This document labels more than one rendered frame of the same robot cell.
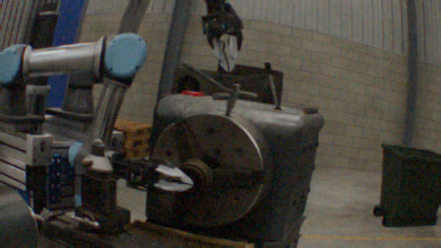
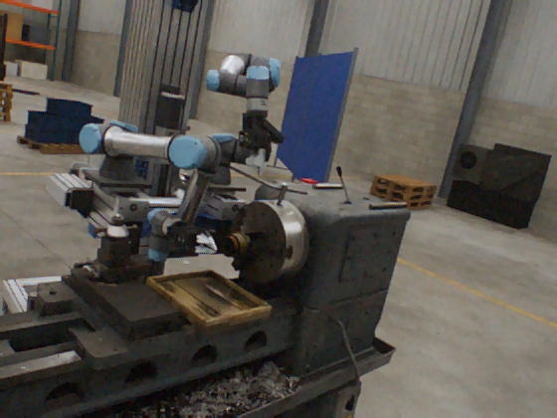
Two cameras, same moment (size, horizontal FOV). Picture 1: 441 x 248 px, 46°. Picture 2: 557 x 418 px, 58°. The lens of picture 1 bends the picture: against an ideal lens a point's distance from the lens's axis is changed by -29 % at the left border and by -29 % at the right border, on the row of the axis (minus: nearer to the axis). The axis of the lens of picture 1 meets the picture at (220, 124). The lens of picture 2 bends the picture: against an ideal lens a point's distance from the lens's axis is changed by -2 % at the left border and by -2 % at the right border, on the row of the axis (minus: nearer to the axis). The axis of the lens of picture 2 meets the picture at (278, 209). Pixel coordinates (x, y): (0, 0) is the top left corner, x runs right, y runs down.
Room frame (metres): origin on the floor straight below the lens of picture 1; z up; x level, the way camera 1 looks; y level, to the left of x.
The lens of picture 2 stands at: (0.24, -0.84, 1.65)
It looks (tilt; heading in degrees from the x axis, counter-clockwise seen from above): 13 degrees down; 26
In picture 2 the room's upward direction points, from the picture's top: 12 degrees clockwise
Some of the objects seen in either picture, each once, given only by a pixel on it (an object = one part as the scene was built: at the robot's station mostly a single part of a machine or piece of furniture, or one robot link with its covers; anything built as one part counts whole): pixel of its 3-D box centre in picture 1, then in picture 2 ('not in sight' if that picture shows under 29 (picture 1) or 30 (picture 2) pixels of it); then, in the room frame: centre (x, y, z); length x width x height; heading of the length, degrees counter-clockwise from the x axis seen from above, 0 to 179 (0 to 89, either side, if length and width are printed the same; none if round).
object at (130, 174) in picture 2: (13, 98); (118, 164); (1.79, 0.70, 1.21); 0.15 x 0.15 x 0.10
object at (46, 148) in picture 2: not in sight; (66, 124); (5.91, 6.07, 0.39); 1.20 x 0.80 x 0.79; 175
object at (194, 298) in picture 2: (174, 247); (207, 297); (1.68, 0.08, 0.89); 0.36 x 0.30 x 0.04; 74
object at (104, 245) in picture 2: (98, 190); (115, 249); (1.37, 0.24, 1.07); 0.07 x 0.07 x 0.10; 74
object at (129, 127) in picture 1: (120, 137); (403, 190); (10.09, 1.45, 0.22); 1.25 x 0.86 x 0.44; 169
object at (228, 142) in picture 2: (85, 66); (223, 147); (2.25, 0.51, 1.33); 0.13 x 0.12 x 0.14; 120
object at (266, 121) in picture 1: (240, 164); (326, 237); (2.30, -0.08, 1.06); 0.59 x 0.48 x 0.39; 164
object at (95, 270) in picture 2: (101, 218); (118, 270); (1.39, 0.24, 0.99); 0.20 x 0.10 x 0.05; 164
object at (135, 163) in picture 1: (132, 171); (185, 235); (1.65, 0.20, 1.08); 0.12 x 0.09 x 0.08; 74
